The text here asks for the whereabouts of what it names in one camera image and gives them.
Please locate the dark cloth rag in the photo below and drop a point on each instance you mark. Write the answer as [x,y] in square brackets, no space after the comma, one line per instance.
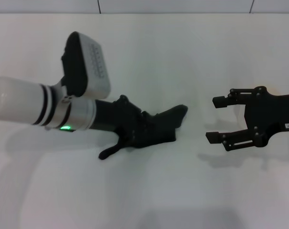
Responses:
[163,128]

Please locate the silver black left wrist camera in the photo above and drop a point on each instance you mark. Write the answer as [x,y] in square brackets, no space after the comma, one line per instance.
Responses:
[87,66]

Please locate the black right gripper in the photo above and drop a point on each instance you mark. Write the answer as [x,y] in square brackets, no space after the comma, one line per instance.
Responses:
[271,114]

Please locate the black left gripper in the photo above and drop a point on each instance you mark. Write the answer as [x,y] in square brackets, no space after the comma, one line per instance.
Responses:
[111,117]

